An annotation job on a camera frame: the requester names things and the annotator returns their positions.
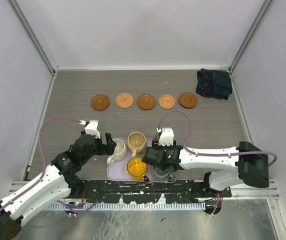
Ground grey ceramic mug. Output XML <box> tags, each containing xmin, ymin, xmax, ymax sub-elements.
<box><xmin>151</xmin><ymin>166</ymin><xmax>177</xmax><ymax>182</ymax></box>

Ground purple glass mug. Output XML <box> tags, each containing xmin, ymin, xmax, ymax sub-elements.
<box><xmin>152</xmin><ymin>133</ymin><xmax>161</xmax><ymax>143</ymax></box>

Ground dark wooden coaster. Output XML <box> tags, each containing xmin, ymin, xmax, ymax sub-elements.
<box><xmin>178</xmin><ymin>92</ymin><xmax>198</xmax><ymax>109</ymax></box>
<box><xmin>137</xmin><ymin>93</ymin><xmax>156</xmax><ymax>110</ymax></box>
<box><xmin>91</xmin><ymin>94</ymin><xmax>110</xmax><ymax>111</ymax></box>

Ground light woven coaster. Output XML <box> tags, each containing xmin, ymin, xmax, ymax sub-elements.
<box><xmin>116</xmin><ymin>92</ymin><xmax>134</xmax><ymax>109</ymax></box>
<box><xmin>158</xmin><ymin>94</ymin><xmax>176</xmax><ymax>109</ymax></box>

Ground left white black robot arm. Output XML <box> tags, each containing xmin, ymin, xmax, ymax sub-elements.
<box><xmin>0</xmin><ymin>132</ymin><xmax>116</xmax><ymax>240</ymax></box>

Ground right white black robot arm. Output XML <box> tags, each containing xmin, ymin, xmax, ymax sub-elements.
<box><xmin>142</xmin><ymin>141</ymin><xmax>269</xmax><ymax>197</ymax></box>

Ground white ceramic mug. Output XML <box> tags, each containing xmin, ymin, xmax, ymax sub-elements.
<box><xmin>107</xmin><ymin>139</ymin><xmax>127</xmax><ymax>165</ymax></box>

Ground beige ceramic mug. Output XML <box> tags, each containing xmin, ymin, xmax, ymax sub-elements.
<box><xmin>127</xmin><ymin>131</ymin><xmax>147</xmax><ymax>158</ymax></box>

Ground yellow glass mug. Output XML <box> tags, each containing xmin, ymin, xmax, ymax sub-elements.
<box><xmin>127</xmin><ymin>157</ymin><xmax>149</xmax><ymax>182</ymax></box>

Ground dark blue folded cloth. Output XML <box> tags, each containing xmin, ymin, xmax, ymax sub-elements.
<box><xmin>195</xmin><ymin>68</ymin><xmax>232</xmax><ymax>100</ymax></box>

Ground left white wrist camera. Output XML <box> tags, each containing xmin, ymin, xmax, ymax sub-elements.
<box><xmin>80</xmin><ymin>119</ymin><xmax>101</xmax><ymax>139</ymax></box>

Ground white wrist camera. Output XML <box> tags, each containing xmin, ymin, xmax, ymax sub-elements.
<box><xmin>157</xmin><ymin>127</ymin><xmax>174</xmax><ymax>147</ymax></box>
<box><xmin>80</xmin><ymin>119</ymin><xmax>101</xmax><ymax>139</ymax></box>

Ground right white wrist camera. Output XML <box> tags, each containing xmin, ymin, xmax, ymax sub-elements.
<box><xmin>157</xmin><ymin>127</ymin><xmax>174</xmax><ymax>147</ymax></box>

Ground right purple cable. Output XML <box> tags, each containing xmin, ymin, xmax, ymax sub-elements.
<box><xmin>157</xmin><ymin>110</ymin><xmax>277</xmax><ymax>216</ymax></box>

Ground purple cable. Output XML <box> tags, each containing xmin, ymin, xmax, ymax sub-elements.
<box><xmin>0</xmin><ymin>117</ymin><xmax>101</xmax><ymax>236</ymax></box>
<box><xmin>157</xmin><ymin>110</ymin><xmax>277</xmax><ymax>216</ymax></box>

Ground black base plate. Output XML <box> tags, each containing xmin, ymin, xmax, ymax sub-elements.
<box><xmin>77</xmin><ymin>179</ymin><xmax>233</xmax><ymax>205</ymax></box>

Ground slotted cable duct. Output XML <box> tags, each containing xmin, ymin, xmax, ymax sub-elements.
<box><xmin>42</xmin><ymin>201</ymin><xmax>206</xmax><ymax>211</ymax></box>

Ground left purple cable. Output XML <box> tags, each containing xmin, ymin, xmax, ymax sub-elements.
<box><xmin>0</xmin><ymin>117</ymin><xmax>101</xmax><ymax>236</ymax></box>

